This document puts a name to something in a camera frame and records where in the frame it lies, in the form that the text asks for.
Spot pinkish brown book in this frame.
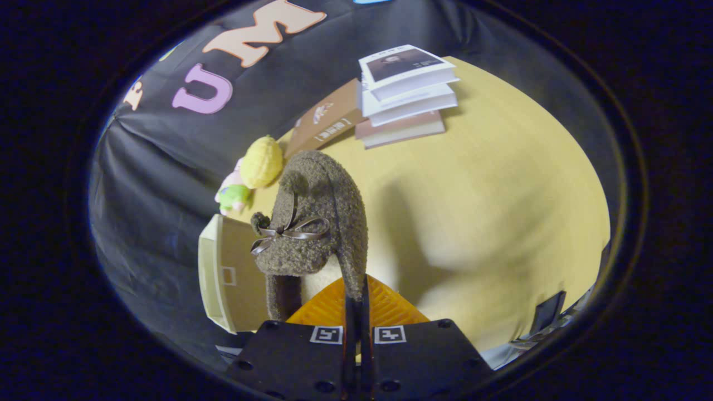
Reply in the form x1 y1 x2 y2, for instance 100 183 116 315
354 110 447 150

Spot yellow plush toy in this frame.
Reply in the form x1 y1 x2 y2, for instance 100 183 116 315
239 135 284 189

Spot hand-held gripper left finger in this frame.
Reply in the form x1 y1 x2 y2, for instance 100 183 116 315
225 274 360 401

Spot brown hardcover book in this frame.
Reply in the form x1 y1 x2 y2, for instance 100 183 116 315
282 78 367 160

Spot beige fabric storage box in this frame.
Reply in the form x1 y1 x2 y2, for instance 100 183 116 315
197 214 403 335

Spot white book with portrait cover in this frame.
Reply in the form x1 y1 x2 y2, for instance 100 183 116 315
358 44 461 102

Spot dark flat panel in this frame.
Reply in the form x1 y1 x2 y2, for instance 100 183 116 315
529 290 567 335

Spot pink and green plush toy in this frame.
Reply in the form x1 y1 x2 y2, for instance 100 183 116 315
214 158 255 216

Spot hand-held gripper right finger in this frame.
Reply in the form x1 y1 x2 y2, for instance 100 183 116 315
359 274 494 401

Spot brown fuzzy slipper shoe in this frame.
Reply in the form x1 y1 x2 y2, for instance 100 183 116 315
250 150 370 322

